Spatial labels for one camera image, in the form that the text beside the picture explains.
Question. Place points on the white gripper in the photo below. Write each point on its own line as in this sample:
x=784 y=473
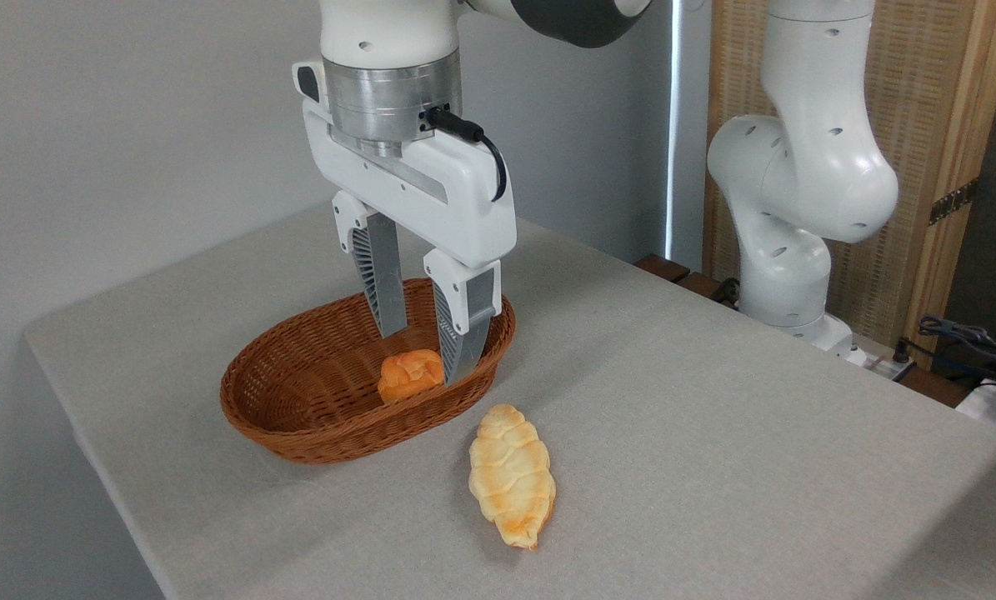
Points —
x=464 y=208

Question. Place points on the round orange bread roll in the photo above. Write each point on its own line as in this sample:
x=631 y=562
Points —
x=410 y=375

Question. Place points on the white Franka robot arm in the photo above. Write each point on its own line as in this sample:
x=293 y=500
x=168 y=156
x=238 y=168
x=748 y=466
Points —
x=806 y=167

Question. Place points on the pale croissant-shaped bread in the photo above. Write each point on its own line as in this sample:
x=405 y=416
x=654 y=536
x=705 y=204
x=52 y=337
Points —
x=510 y=475

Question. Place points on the brown oval wicker basket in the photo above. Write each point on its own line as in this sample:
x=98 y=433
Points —
x=314 y=392

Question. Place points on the dark brown wooden bench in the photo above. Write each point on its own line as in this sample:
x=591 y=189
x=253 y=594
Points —
x=673 y=271

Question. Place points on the wooden woven folding screen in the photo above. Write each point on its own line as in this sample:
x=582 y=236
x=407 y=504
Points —
x=923 y=100

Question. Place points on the black metal screen hinge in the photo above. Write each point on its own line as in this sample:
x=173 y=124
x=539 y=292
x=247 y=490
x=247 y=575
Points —
x=954 y=202

